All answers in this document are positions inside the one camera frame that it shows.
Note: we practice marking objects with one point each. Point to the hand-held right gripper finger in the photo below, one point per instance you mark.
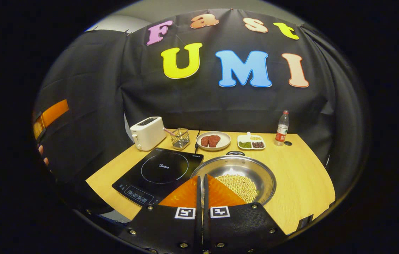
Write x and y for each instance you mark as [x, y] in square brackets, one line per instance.
[199, 201]
[205, 197]

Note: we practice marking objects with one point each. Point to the white round plate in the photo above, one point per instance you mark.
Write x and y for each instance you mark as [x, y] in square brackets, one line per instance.
[225, 140]

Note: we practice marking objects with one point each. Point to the white divided dish with beans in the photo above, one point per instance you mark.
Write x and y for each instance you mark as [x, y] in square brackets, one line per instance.
[251, 143]

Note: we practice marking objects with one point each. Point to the pile of soybeans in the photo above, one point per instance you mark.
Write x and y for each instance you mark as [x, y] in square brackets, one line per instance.
[241, 187]

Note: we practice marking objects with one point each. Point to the clear water bottle red label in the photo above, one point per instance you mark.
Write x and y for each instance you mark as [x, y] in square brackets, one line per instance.
[282, 132]

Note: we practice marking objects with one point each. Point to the black induction cooktop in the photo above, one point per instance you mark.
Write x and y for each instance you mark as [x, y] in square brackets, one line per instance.
[150, 180]

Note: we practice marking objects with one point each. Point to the white toaster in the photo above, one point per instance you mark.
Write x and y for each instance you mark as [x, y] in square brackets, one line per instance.
[148, 135]

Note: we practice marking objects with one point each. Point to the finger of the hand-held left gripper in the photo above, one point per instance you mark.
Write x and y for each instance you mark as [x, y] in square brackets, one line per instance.
[56, 111]

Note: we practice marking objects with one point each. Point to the red meat slice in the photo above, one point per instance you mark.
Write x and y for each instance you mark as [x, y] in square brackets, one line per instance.
[204, 141]
[214, 140]

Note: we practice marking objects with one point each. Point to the black backdrop cloth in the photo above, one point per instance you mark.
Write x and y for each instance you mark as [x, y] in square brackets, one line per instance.
[220, 106]

